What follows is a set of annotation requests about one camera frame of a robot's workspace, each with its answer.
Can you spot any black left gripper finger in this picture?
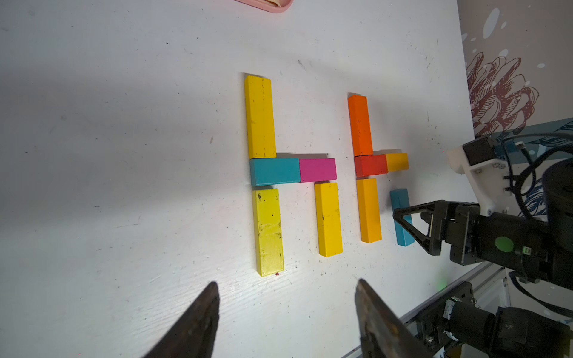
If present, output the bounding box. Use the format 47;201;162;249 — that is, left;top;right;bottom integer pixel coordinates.
144;281;220;358
392;200;448;256
355;279;432;358

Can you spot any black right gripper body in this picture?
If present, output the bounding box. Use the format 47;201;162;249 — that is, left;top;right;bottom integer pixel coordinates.
442;202;483;266

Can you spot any teal long block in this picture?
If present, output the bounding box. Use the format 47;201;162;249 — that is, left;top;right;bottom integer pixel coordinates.
390;188;415;247

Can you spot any orange small block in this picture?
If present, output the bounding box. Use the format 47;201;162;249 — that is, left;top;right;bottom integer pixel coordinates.
386;153;409;172

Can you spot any yellow orange block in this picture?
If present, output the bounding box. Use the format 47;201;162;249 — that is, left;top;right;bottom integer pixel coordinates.
357;178;382;243

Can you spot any red small block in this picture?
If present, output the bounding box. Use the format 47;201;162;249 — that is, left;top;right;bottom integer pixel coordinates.
355;155;389;178

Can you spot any lime yellow block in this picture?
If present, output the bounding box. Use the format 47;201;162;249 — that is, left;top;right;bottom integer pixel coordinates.
314;183;343;257

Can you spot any orange long block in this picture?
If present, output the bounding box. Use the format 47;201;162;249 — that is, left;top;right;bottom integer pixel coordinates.
348;95;373;157

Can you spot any magenta block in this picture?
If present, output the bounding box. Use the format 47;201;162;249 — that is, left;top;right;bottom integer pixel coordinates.
299;158;337;183

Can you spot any yellow long block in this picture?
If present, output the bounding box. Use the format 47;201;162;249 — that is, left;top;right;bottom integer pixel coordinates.
252;189;284;277

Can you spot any teal small block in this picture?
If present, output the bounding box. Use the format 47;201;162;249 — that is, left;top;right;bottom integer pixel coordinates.
250;158;301;187

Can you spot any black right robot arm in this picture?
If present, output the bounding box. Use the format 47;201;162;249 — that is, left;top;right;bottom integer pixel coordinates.
433;159;572;289

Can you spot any pink tray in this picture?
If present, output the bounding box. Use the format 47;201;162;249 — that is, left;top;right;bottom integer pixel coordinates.
237;0;293;13

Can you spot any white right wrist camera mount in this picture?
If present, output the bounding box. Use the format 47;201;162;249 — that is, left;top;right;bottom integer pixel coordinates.
446;137;512;216

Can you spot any aluminium rail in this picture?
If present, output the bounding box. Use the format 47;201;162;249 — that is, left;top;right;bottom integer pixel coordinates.
346;263;510;357

